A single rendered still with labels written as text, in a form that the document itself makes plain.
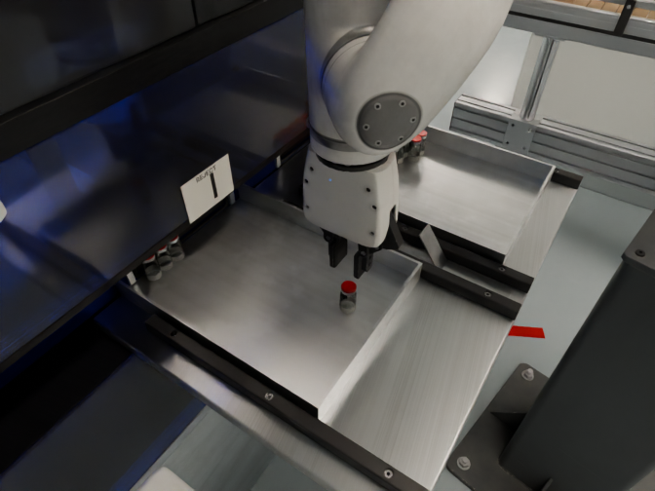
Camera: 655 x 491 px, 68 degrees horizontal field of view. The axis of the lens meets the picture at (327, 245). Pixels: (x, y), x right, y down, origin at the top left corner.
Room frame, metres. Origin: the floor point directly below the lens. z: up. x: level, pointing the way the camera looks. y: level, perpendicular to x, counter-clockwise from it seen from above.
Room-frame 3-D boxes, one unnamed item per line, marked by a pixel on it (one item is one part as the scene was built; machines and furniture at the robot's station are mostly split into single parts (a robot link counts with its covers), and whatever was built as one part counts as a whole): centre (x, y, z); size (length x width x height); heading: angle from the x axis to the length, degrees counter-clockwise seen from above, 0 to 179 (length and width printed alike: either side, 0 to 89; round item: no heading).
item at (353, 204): (0.41, -0.03, 1.10); 0.10 x 0.08 x 0.11; 57
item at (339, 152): (0.42, -0.02, 1.16); 0.09 x 0.08 x 0.03; 57
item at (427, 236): (0.47, -0.20, 0.91); 0.14 x 0.03 x 0.06; 57
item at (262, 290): (0.45, 0.08, 0.90); 0.34 x 0.26 x 0.04; 56
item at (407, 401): (0.56, -0.07, 0.87); 0.70 x 0.48 x 0.02; 146
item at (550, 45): (1.50, -0.69, 0.46); 0.09 x 0.09 x 0.77; 56
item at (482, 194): (0.68, -0.19, 0.90); 0.34 x 0.26 x 0.04; 56
